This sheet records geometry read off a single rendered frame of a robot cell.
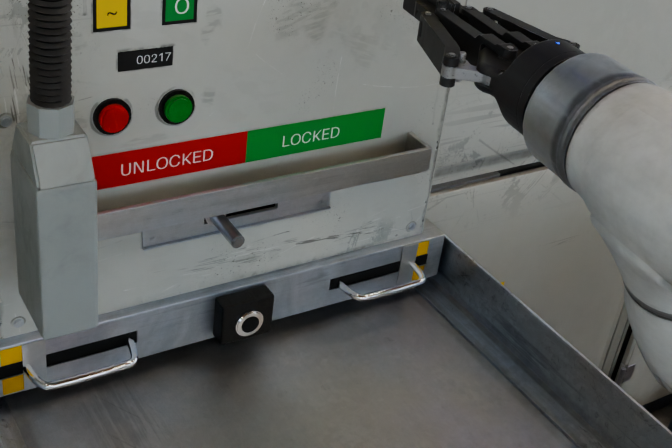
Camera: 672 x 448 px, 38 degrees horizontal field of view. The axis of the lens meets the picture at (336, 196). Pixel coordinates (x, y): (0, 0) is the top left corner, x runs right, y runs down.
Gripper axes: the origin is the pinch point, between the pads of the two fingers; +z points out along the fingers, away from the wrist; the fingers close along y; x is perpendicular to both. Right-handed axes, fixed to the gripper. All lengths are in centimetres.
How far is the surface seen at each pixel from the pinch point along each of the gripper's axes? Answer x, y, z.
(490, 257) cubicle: -61, 44, 37
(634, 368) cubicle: -105, 95, 43
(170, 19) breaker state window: -2.0, -22.0, 5.7
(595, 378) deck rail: -34.6, 16.3, -16.1
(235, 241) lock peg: -22.7, -16.7, 1.0
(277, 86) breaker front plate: -10.0, -11.0, 7.1
